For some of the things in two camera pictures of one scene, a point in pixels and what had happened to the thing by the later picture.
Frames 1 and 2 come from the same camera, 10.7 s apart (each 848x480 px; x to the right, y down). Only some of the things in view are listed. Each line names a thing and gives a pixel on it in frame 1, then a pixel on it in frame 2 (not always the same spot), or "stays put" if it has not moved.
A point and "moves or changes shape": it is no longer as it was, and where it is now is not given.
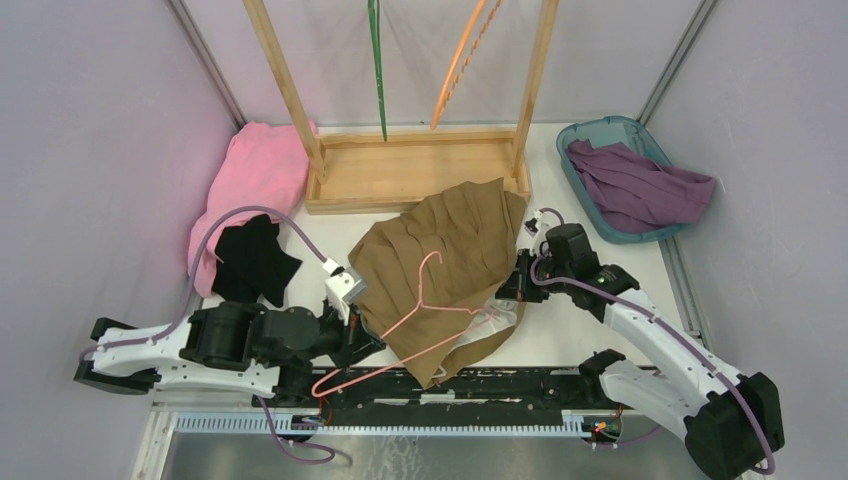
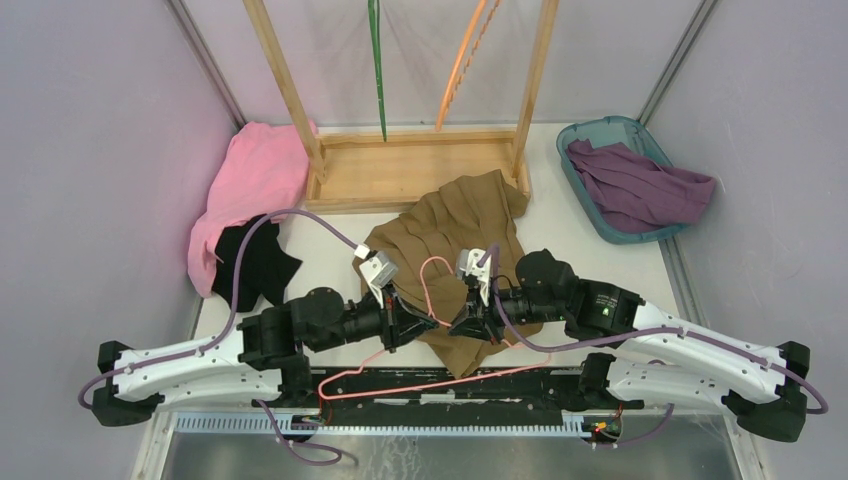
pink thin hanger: (437, 307) -> (434, 379)
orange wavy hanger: (445, 95) stays put
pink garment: (260, 166) stays put
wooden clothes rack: (382, 172) stays put
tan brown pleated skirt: (434, 277) moves or changes shape
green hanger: (374, 13) stays put
